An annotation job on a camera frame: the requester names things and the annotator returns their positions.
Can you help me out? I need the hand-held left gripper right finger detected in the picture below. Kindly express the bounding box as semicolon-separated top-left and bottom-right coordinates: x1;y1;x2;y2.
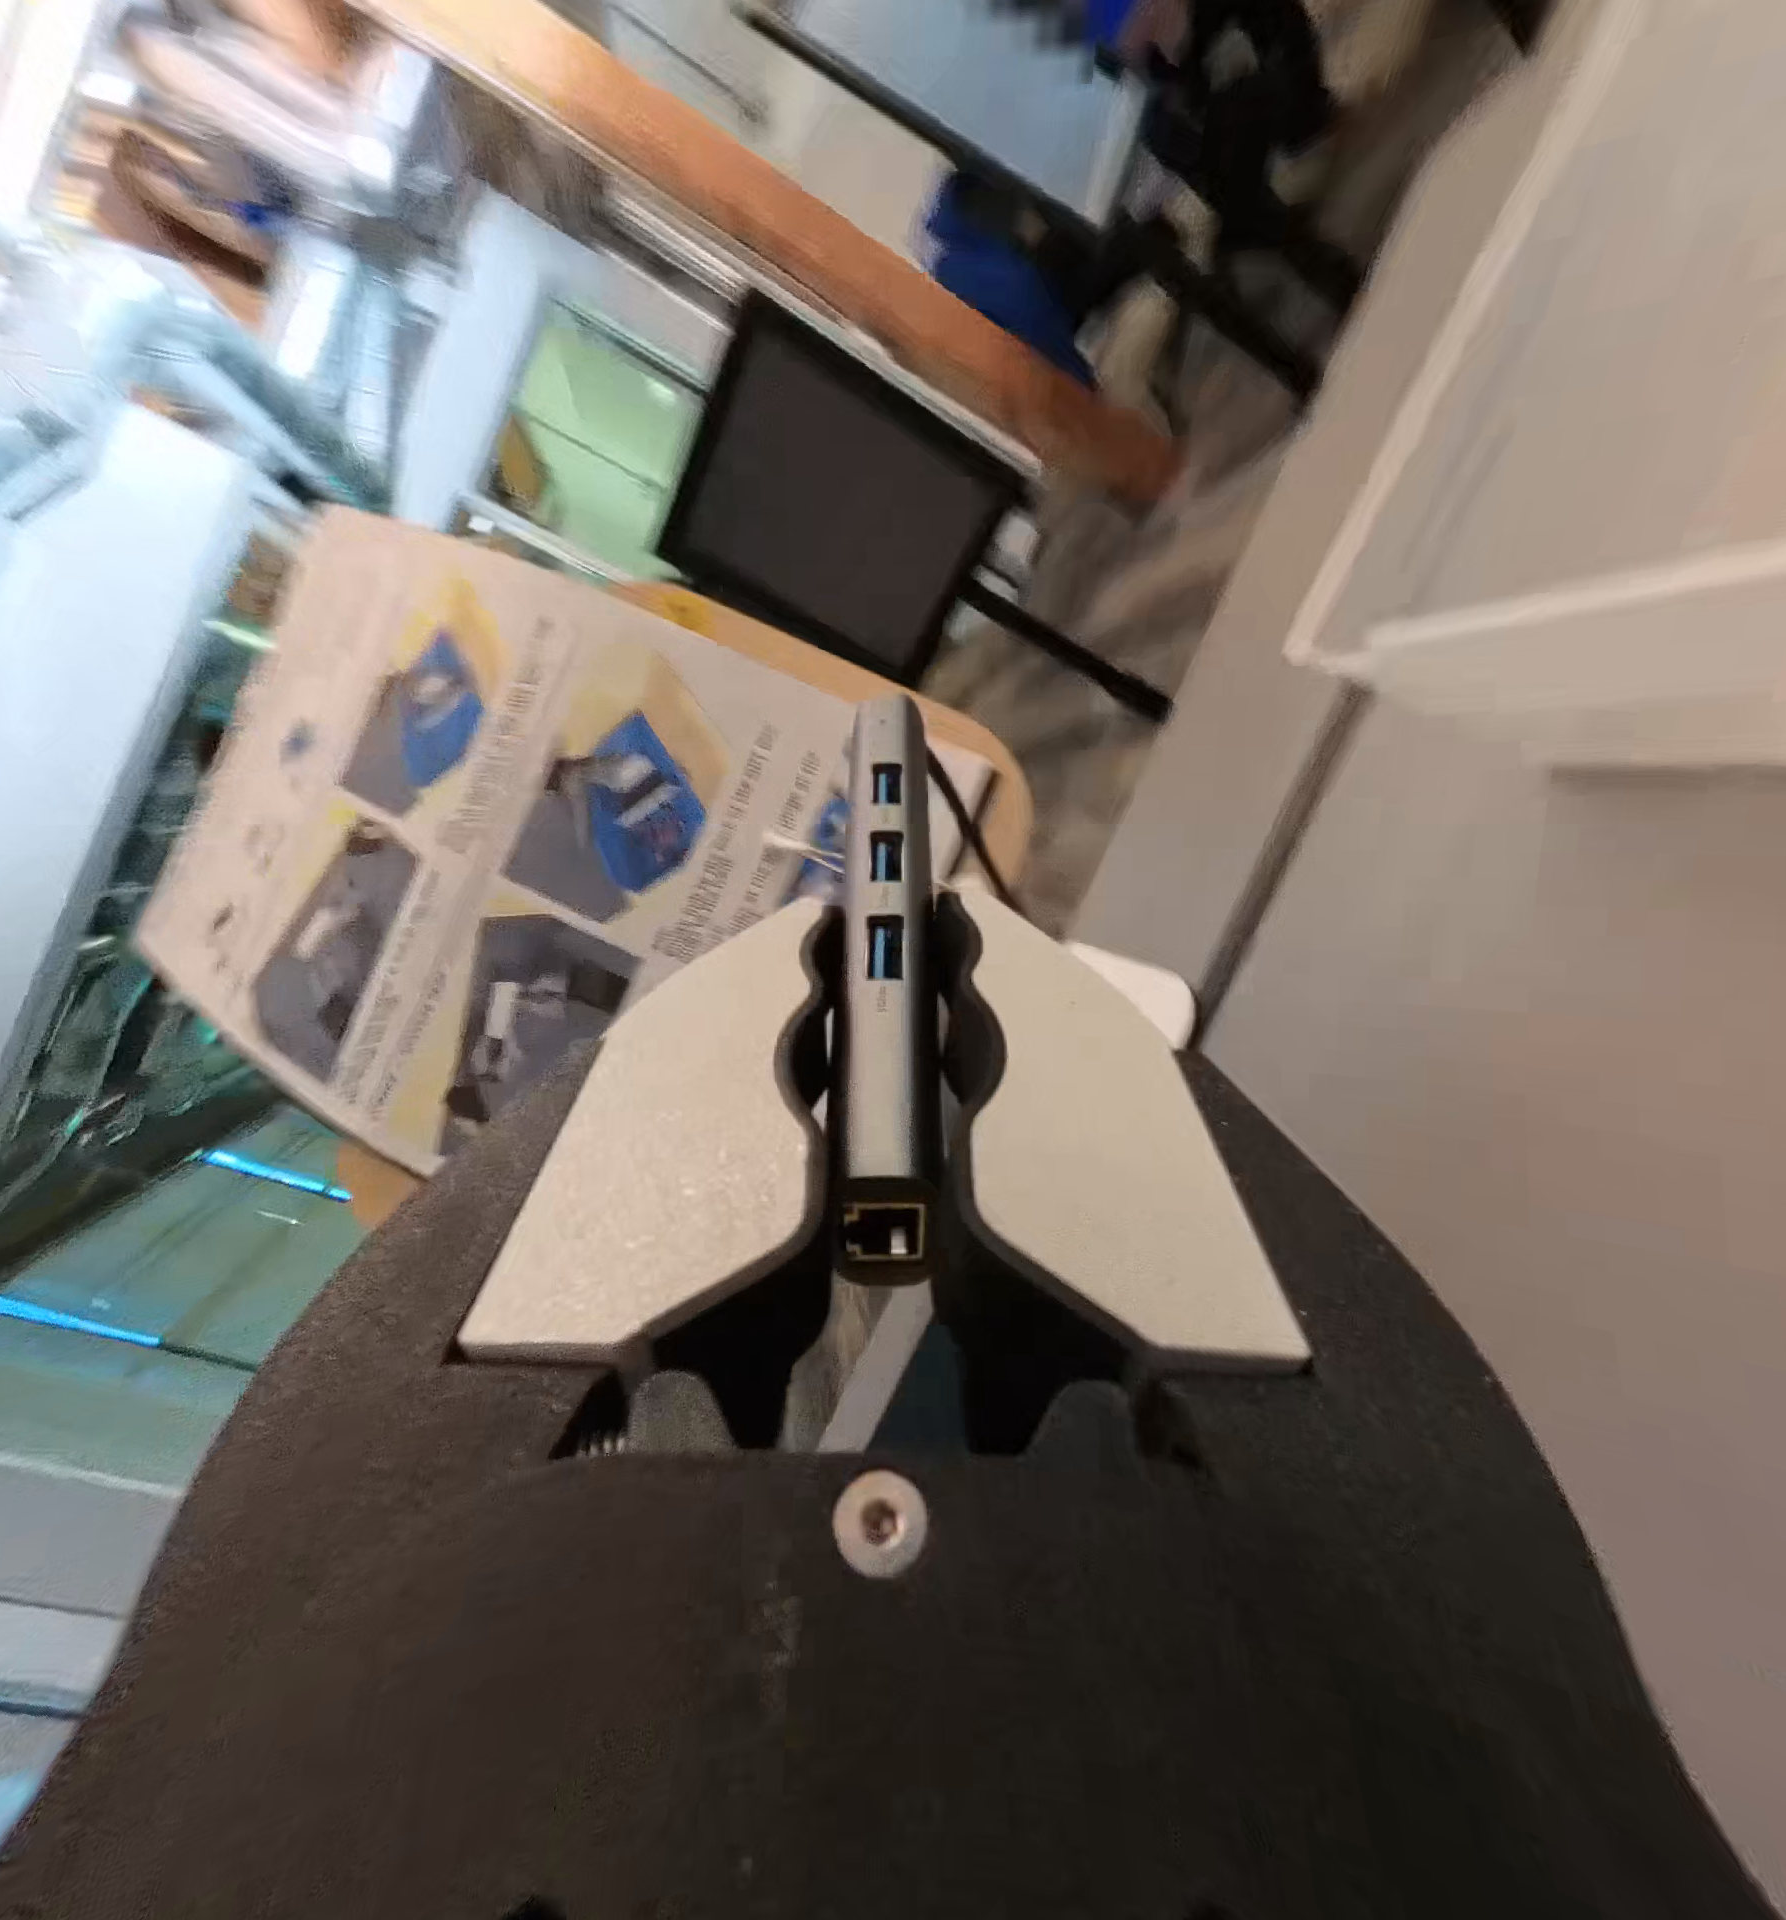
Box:
935;889;1317;1373

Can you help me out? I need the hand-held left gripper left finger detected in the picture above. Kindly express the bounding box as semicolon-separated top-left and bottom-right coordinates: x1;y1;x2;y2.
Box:
457;898;838;1368

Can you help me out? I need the grey usb hub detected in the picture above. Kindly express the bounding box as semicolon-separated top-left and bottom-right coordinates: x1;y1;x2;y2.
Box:
827;694;942;1287

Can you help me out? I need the clear plastic bin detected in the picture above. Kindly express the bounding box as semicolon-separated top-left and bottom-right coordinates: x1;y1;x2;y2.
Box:
1282;0;1786;770

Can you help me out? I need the white stand base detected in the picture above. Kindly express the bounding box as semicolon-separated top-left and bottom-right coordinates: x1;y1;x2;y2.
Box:
1085;945;1200;1046

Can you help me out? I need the instruction sheet on stand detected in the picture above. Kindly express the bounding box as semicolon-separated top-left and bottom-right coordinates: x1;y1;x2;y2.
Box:
608;577;1040;903

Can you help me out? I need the printed instruction sheet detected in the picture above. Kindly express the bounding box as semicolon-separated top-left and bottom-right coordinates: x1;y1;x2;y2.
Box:
135;510;863;1181

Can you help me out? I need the black monitor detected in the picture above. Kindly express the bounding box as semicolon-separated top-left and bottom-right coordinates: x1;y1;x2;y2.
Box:
659;293;1035;689

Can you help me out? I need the blue striped jacket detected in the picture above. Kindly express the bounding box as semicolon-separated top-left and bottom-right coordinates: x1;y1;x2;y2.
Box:
919;173;1093;381

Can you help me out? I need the wooden ceiling beam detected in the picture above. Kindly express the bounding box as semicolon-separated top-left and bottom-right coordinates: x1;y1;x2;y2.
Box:
368;0;1184;508

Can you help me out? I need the framed screen on stand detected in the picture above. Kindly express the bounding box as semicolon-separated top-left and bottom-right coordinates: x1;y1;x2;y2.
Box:
742;0;1135;227

